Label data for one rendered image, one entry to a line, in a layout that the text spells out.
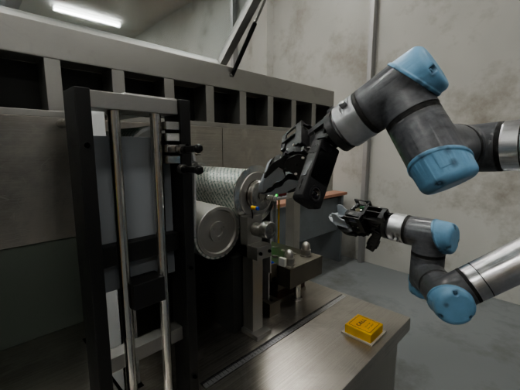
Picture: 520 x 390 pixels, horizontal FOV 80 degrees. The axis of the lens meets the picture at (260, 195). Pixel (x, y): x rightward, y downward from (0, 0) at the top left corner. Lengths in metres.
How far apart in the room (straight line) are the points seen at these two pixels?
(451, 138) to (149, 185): 0.43
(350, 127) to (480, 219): 3.08
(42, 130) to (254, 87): 0.72
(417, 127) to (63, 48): 0.80
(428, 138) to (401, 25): 3.49
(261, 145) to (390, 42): 2.84
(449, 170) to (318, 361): 0.51
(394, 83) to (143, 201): 0.40
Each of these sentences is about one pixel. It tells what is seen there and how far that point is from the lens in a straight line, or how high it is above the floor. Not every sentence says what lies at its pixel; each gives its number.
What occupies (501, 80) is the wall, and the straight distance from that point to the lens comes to 3.51.
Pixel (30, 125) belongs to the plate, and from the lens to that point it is 0.90.
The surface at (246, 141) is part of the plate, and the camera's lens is 1.20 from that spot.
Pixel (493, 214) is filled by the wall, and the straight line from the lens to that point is 3.50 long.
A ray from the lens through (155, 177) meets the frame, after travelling 0.49.
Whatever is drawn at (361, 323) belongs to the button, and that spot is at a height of 0.92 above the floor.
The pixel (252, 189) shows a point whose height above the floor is 1.27.
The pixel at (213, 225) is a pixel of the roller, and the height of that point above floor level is 1.19.
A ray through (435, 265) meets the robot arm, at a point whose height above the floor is 1.10.
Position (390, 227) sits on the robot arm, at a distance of 0.86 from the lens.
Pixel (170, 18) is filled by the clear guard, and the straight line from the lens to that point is 1.05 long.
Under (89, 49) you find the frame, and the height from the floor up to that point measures 1.61.
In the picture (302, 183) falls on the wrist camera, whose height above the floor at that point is 1.31.
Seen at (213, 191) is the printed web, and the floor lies 1.25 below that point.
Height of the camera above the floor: 1.37
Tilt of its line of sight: 9 degrees down
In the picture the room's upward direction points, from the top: straight up
